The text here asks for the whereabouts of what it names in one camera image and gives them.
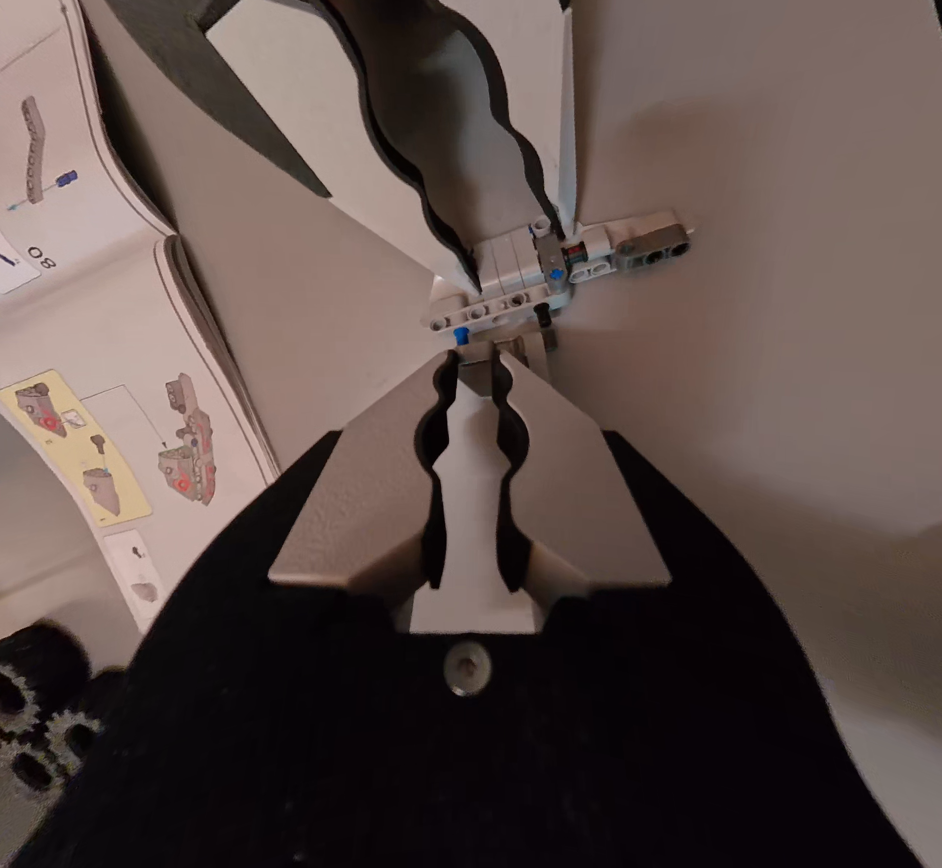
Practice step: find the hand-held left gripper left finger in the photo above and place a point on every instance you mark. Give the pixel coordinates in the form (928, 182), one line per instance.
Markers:
(353, 507)

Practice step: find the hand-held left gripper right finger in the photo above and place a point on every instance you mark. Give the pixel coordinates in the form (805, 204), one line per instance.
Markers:
(589, 507)

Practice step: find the brick instruction booklet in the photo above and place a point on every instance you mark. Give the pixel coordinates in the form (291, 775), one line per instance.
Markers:
(110, 331)

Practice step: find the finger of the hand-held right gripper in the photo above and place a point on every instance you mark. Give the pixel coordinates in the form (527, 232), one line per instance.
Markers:
(309, 95)
(522, 21)

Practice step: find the long grey brick assembly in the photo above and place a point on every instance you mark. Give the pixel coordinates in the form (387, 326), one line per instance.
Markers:
(515, 264)

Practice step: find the small grey brick panel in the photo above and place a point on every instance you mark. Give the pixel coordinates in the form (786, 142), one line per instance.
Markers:
(537, 367)

